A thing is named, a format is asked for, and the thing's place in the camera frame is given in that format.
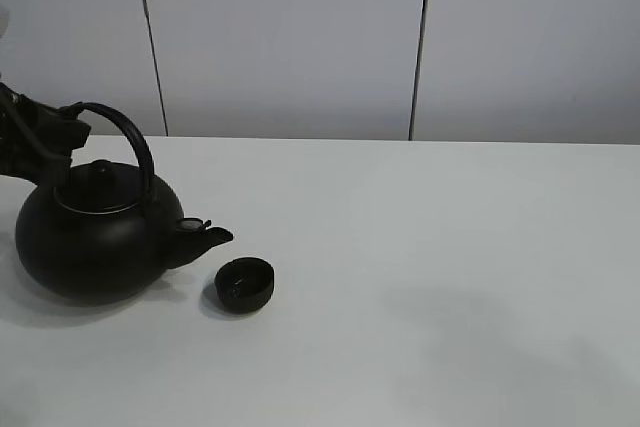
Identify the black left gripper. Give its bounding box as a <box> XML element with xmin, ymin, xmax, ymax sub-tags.
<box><xmin>1</xmin><ymin>84</ymin><xmax>91</xmax><ymax>184</ymax></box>

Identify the black round teapot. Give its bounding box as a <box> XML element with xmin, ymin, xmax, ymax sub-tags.
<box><xmin>14</xmin><ymin>102</ymin><xmax>233</xmax><ymax>304</ymax></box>

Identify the small black teacup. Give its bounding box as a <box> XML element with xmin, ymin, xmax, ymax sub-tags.
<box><xmin>214</xmin><ymin>257</ymin><xmax>275</xmax><ymax>315</ymax></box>

